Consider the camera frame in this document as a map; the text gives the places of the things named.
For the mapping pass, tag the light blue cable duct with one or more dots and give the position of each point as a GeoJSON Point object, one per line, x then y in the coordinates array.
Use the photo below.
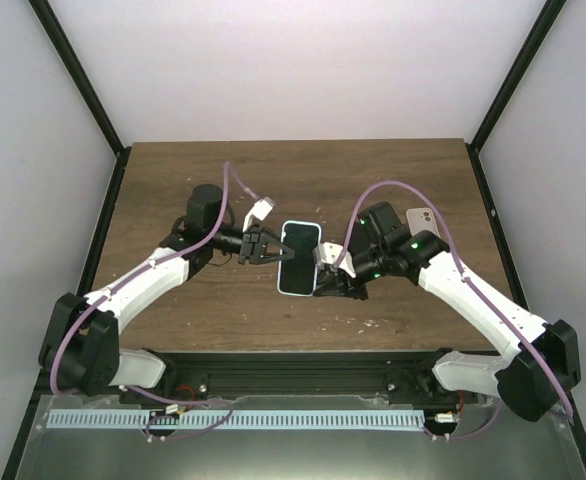
{"type": "Point", "coordinates": [369, 420]}

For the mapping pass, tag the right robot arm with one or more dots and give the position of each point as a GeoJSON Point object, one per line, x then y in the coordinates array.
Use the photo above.
{"type": "Point", "coordinates": [535, 364]}

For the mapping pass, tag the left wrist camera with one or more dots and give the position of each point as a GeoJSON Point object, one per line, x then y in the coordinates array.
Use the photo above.
{"type": "Point", "coordinates": [258, 212]}

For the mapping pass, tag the light blue phone case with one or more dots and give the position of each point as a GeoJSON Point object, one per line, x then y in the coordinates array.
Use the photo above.
{"type": "Point", "coordinates": [299, 259]}

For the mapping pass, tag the black frame post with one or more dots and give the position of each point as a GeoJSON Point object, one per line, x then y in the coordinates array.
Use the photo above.
{"type": "Point", "coordinates": [534, 40]}
{"type": "Point", "coordinates": [58, 38]}

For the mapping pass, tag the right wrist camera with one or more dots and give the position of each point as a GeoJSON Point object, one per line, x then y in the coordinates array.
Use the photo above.
{"type": "Point", "coordinates": [334, 256]}

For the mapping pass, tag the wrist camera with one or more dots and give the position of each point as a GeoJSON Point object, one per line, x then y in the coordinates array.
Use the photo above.
{"type": "Point", "coordinates": [258, 212]}
{"type": "Point", "coordinates": [334, 256]}

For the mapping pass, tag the beige phone case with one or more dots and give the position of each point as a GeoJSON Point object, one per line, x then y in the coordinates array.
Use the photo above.
{"type": "Point", "coordinates": [421, 219]}

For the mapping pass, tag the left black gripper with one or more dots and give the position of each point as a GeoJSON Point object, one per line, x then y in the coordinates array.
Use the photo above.
{"type": "Point", "coordinates": [254, 248]}

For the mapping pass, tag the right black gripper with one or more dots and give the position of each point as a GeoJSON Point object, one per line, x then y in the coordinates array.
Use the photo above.
{"type": "Point", "coordinates": [339, 286]}

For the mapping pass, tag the left black frame post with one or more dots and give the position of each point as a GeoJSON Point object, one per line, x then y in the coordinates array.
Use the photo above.
{"type": "Point", "coordinates": [58, 38]}

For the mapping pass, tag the right black frame post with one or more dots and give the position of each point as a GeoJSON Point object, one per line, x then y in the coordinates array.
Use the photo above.
{"type": "Point", "coordinates": [534, 40]}

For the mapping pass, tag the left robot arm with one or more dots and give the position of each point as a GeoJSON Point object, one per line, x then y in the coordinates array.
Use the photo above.
{"type": "Point", "coordinates": [81, 347]}

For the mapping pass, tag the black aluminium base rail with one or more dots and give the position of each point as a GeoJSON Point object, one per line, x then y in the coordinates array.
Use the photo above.
{"type": "Point", "coordinates": [396, 376]}

